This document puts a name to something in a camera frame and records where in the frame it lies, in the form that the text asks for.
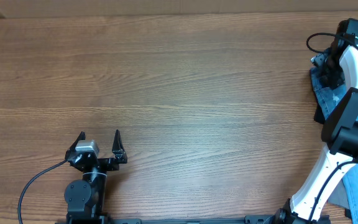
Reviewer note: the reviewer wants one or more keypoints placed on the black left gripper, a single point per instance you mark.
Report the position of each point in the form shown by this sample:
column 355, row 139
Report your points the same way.
column 113, row 165

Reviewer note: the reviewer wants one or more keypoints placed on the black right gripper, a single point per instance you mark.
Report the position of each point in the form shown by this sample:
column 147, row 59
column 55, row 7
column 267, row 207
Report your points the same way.
column 332, row 73

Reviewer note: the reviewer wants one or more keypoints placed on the light blue denim jeans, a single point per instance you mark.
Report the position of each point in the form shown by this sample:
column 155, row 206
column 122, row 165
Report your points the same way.
column 353, row 140

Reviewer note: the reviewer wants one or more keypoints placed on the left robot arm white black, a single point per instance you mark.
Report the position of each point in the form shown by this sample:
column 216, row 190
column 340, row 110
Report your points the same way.
column 85, row 196

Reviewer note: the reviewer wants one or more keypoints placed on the black garment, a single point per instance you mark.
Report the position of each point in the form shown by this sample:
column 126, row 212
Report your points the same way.
column 318, row 115

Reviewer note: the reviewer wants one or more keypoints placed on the grey folded garment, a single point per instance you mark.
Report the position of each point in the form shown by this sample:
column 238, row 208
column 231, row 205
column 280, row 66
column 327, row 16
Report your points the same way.
column 339, row 196

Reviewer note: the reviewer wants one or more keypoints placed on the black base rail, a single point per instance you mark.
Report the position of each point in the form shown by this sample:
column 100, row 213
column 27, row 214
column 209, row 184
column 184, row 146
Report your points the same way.
column 248, row 219

